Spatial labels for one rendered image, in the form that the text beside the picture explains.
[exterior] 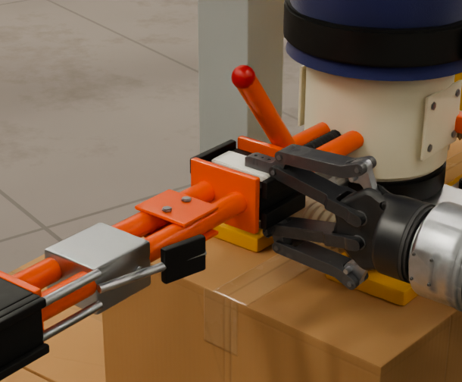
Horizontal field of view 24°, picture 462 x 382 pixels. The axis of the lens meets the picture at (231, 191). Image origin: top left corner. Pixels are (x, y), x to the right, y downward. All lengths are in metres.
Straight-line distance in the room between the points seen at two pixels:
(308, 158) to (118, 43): 4.13
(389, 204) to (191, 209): 0.18
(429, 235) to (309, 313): 0.22
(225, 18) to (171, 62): 2.11
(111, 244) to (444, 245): 0.29
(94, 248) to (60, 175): 2.83
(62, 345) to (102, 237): 0.89
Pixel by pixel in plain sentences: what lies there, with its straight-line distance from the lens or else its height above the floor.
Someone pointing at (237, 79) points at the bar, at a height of 1.19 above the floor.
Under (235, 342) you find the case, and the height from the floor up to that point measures 0.90.
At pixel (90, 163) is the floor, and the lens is 3.87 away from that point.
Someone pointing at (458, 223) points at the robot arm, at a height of 1.12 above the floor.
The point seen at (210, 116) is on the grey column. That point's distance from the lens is 2.88.
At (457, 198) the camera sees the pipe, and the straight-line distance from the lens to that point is 1.30.
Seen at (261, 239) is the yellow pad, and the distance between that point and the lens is 1.25.
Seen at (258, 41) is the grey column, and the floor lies 0.71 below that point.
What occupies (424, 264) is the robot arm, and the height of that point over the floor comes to 1.08.
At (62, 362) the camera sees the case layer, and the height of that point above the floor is 0.54.
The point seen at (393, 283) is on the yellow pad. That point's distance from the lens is 1.17.
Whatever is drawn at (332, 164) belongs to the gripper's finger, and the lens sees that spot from 1.02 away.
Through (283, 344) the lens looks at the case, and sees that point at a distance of 1.14.
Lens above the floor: 1.54
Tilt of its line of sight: 25 degrees down
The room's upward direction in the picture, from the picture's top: straight up
